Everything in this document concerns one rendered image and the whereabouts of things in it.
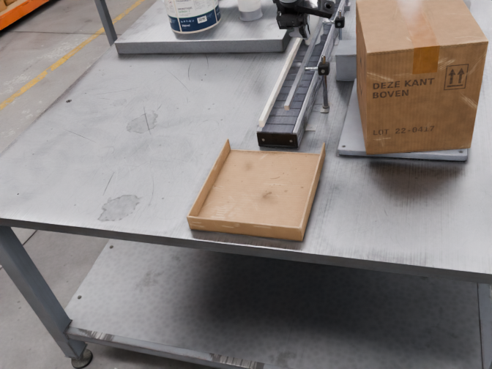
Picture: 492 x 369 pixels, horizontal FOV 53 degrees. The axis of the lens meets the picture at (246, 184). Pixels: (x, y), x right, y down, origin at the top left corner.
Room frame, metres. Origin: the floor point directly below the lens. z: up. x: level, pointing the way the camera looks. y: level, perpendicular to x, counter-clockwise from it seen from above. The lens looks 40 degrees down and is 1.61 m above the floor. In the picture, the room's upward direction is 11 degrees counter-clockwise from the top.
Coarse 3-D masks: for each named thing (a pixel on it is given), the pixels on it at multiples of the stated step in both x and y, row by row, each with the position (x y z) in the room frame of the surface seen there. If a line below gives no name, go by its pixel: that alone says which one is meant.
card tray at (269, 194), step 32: (224, 160) 1.05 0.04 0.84; (256, 160) 1.02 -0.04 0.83; (288, 160) 1.00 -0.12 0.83; (320, 160) 0.93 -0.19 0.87; (224, 192) 0.93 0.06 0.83; (256, 192) 0.90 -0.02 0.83; (288, 192) 0.88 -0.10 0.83; (192, 224) 0.82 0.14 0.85; (224, 224) 0.79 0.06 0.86; (256, 224) 0.76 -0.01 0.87; (288, 224) 0.77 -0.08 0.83
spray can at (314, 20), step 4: (312, 16) 1.51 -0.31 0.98; (316, 16) 1.51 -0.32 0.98; (312, 20) 1.51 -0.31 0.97; (316, 20) 1.51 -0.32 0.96; (312, 24) 1.51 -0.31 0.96; (316, 24) 1.51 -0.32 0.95; (312, 28) 1.51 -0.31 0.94; (312, 32) 1.51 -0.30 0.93; (312, 36) 1.51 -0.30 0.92; (320, 36) 1.53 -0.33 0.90; (308, 40) 1.52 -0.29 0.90; (320, 40) 1.52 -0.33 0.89; (308, 44) 1.52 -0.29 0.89; (316, 44) 1.51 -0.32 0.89
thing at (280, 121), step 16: (336, 0) 1.86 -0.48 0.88; (304, 48) 1.51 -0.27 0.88; (320, 48) 1.49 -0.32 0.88; (288, 80) 1.32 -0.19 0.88; (304, 80) 1.30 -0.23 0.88; (304, 96) 1.21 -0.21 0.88; (272, 112) 1.16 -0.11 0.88; (288, 112) 1.15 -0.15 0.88; (272, 128) 1.09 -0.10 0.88; (288, 128) 1.07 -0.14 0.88
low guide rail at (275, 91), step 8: (296, 40) 1.50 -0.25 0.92; (296, 48) 1.46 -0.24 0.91; (288, 56) 1.40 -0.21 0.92; (288, 64) 1.36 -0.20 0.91; (280, 80) 1.27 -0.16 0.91; (280, 88) 1.25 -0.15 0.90; (272, 96) 1.19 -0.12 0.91; (272, 104) 1.17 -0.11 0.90; (264, 112) 1.12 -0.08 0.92; (264, 120) 1.09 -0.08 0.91
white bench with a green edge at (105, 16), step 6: (96, 0) 3.40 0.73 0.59; (102, 0) 3.40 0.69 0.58; (96, 6) 3.40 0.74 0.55; (102, 6) 3.39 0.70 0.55; (102, 12) 3.39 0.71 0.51; (108, 12) 3.42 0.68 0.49; (102, 18) 3.39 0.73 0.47; (108, 18) 3.40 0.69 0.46; (102, 24) 3.40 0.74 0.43; (108, 24) 3.39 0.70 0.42; (108, 30) 3.39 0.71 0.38; (114, 30) 3.42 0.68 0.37; (108, 36) 3.40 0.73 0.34; (114, 36) 3.40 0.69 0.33
